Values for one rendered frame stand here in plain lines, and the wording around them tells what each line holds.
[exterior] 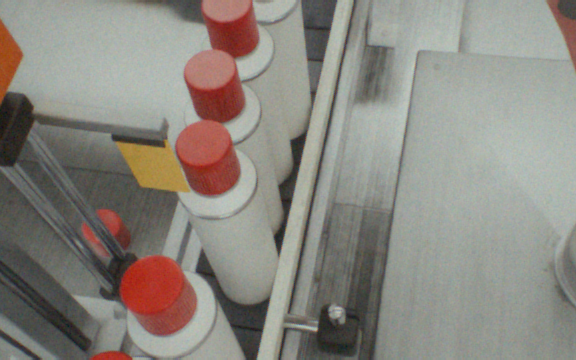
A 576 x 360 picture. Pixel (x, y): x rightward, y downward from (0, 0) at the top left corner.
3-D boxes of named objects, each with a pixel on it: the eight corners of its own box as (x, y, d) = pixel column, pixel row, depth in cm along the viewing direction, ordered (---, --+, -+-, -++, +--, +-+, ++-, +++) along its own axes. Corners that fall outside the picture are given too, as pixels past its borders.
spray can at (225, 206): (279, 309, 57) (241, 183, 39) (215, 305, 58) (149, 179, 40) (285, 248, 60) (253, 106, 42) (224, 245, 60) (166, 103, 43)
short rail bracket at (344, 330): (356, 381, 59) (354, 334, 48) (320, 373, 59) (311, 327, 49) (362, 341, 60) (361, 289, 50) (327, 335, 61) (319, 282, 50)
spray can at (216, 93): (283, 246, 60) (250, 103, 42) (222, 247, 60) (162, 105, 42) (285, 191, 62) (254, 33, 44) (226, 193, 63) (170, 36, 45)
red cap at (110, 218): (138, 237, 67) (128, 221, 64) (110, 264, 66) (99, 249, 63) (113, 217, 68) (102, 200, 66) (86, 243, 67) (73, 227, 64)
